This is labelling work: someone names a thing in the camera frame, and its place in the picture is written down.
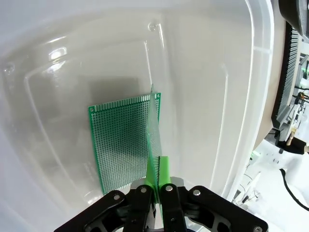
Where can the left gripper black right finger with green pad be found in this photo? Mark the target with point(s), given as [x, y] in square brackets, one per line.
[193, 207]

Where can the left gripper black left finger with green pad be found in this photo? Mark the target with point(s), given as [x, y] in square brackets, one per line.
[135, 207]

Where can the green perforated PCB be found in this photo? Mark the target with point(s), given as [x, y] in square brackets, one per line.
[154, 135]
[116, 135]

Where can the clear plastic box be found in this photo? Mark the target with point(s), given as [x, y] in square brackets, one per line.
[193, 72]

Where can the cluttered white workbench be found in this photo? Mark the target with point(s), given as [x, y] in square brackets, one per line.
[301, 101]

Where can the black comb PCB rack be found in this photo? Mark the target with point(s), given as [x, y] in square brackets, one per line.
[287, 82]

